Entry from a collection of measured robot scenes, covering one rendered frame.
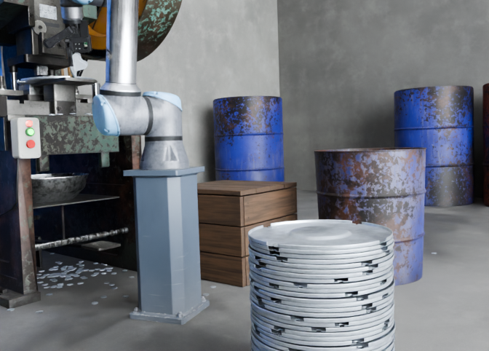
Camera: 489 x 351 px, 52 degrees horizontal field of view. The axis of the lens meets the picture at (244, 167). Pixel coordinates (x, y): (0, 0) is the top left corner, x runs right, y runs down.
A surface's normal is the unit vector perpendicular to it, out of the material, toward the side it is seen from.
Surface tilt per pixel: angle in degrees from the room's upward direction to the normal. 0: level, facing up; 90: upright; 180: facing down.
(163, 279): 90
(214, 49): 90
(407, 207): 92
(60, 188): 105
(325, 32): 90
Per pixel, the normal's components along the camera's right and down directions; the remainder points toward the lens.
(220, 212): -0.61, 0.06
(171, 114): 0.59, 0.02
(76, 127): 0.77, 0.01
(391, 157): 0.15, 0.08
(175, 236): 0.40, 0.04
